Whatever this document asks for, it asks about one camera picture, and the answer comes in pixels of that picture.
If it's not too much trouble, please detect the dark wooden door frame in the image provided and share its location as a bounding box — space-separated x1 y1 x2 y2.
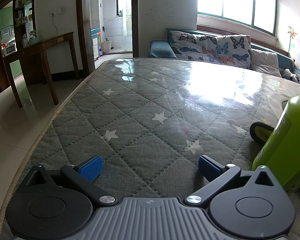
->
76 0 140 73

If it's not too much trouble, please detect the green plastic bottle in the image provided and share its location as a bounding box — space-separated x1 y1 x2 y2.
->
252 95 300 193

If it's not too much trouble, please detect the white bucket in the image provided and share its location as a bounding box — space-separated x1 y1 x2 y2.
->
100 41 112 54

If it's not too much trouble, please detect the grey quilted star table cover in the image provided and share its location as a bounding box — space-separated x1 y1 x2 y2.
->
0 57 300 240

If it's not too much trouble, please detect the white microwave oven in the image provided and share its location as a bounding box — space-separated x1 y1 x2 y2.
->
2 42 17 56

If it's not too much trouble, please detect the blue sofa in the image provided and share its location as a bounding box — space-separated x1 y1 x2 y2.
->
148 28 300 87

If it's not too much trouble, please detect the dark wooden shelf cabinet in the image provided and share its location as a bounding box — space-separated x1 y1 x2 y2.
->
0 0 37 93

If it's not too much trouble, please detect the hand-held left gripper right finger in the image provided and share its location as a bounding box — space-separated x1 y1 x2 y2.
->
184 155 282 207

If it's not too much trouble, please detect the dark wooden side table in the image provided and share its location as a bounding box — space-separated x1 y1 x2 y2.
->
2 32 80 108

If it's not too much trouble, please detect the blue toy cabinet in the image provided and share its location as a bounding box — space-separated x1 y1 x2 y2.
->
90 28 102 60

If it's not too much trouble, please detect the colourful pinwheel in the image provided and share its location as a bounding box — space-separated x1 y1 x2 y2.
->
287 26 298 58

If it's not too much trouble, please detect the green framed window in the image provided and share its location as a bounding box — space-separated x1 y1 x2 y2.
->
197 0 278 35

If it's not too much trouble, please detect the butterfly print cushion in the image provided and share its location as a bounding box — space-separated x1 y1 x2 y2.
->
168 30 252 69

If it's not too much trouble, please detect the beige cushion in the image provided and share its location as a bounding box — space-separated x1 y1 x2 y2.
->
250 48 282 78

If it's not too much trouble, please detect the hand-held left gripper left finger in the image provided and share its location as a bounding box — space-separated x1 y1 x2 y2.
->
22 155 117 207

